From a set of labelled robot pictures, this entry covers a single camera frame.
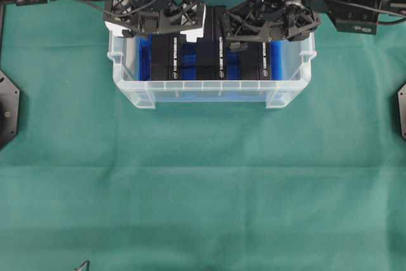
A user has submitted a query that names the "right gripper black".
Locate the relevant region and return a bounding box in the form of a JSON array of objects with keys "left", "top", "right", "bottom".
[{"left": 221, "top": 0, "right": 321, "bottom": 43}]

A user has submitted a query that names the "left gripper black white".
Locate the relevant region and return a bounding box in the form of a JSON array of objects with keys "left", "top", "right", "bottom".
[{"left": 103, "top": 0, "right": 207, "bottom": 43}]

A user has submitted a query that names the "black camera box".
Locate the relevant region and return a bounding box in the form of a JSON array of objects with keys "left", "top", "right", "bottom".
[
  {"left": 195, "top": 6, "right": 227, "bottom": 81},
  {"left": 150, "top": 34, "right": 183, "bottom": 81},
  {"left": 239, "top": 43, "right": 272, "bottom": 81}
]

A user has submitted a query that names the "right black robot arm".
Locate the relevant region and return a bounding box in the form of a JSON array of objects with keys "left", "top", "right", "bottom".
[{"left": 220, "top": 0, "right": 405, "bottom": 44}]

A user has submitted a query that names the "blue liner in case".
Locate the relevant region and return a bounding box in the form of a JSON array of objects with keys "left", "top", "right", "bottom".
[{"left": 137, "top": 36, "right": 283, "bottom": 81}]

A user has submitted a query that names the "clear plastic storage case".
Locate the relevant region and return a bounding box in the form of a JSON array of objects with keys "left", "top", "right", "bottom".
[{"left": 107, "top": 0, "right": 317, "bottom": 109}]

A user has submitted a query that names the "green table cloth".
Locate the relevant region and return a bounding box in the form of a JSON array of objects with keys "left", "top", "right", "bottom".
[{"left": 1, "top": 0, "right": 405, "bottom": 270}]

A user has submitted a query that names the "small dark metal tool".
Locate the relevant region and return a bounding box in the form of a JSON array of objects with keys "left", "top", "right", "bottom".
[{"left": 73, "top": 260, "right": 91, "bottom": 271}]

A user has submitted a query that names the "black frame post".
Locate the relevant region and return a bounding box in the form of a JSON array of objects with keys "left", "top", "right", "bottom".
[{"left": 0, "top": 5, "right": 6, "bottom": 56}]

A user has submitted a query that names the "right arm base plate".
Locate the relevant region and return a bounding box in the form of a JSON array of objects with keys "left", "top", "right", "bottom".
[{"left": 397, "top": 84, "right": 406, "bottom": 140}]

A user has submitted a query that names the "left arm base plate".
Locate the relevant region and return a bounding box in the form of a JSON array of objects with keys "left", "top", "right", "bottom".
[{"left": 0, "top": 71, "right": 20, "bottom": 149}]

